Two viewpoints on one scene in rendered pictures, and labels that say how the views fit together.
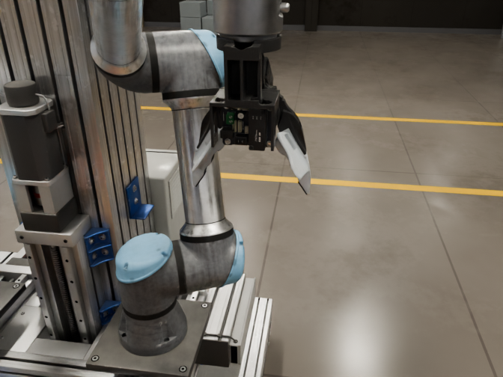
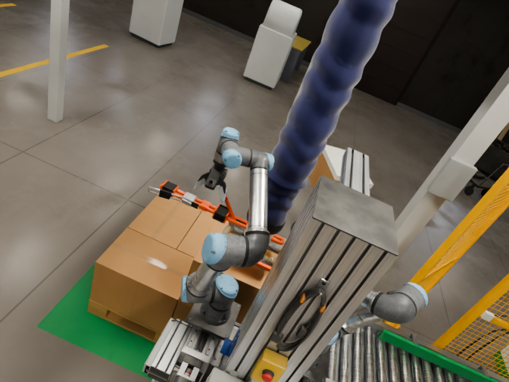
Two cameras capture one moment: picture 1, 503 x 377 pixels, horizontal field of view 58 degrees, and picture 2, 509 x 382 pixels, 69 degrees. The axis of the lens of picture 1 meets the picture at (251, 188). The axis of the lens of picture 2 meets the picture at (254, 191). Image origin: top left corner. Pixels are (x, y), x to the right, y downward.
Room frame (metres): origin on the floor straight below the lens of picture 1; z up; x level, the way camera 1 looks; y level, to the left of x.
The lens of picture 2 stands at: (1.96, 0.03, 2.56)
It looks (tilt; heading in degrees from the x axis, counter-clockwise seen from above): 33 degrees down; 174
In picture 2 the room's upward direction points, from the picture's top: 23 degrees clockwise
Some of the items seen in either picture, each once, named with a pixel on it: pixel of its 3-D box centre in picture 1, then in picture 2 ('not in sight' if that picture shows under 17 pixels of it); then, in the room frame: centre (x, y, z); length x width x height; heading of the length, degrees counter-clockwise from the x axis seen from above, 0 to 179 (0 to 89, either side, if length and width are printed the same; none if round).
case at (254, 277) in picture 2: not in sight; (238, 278); (0.23, 0.35, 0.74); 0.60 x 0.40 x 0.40; 83
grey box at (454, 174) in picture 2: not in sight; (451, 180); (-0.52, 1.60, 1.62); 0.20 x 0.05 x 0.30; 82
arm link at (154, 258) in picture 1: (149, 271); (223, 290); (0.77, 0.21, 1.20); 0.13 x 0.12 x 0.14; 108
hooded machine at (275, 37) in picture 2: not in sight; (273, 44); (-6.27, 0.10, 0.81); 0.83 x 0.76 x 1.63; 171
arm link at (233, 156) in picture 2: not in sight; (235, 155); (0.61, 0.05, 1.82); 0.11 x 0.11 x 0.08; 18
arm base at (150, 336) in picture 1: (151, 313); (217, 305); (0.77, 0.22, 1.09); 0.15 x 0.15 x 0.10
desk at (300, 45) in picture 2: not in sight; (287, 55); (-7.60, 0.51, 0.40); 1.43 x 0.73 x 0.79; 170
